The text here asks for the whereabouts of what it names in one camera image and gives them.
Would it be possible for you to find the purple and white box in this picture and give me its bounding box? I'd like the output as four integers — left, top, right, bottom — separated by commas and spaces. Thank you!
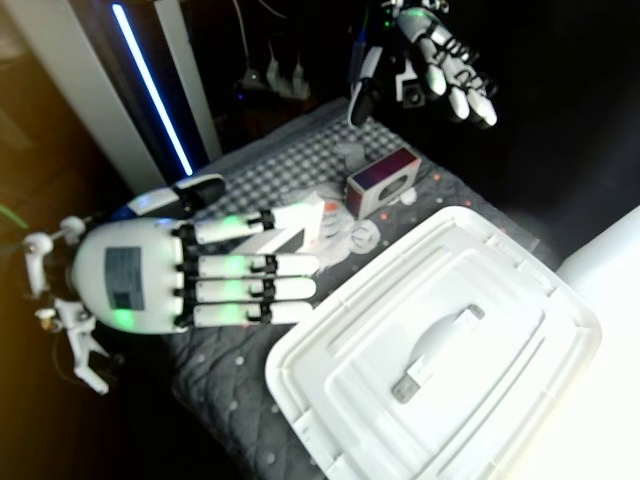
345, 146, 422, 220

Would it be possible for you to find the white plastic lid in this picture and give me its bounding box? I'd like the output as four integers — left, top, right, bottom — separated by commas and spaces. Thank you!
264, 205, 603, 480

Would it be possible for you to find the white power strip with plugs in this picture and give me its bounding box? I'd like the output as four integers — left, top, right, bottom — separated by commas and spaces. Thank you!
234, 42, 312, 101

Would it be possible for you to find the grey quilt with bear print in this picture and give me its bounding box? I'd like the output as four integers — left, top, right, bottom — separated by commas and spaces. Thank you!
169, 97, 541, 480

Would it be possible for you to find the blue white light strip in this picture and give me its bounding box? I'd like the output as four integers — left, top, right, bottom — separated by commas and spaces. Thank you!
110, 2, 195, 177

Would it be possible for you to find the white column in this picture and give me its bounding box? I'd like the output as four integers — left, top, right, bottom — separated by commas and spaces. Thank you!
4, 0, 224, 196

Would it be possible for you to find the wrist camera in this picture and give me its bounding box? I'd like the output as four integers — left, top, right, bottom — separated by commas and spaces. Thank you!
393, 55, 427, 107

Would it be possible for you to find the white cable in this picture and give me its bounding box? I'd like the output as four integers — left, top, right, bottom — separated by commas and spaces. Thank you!
230, 0, 261, 81

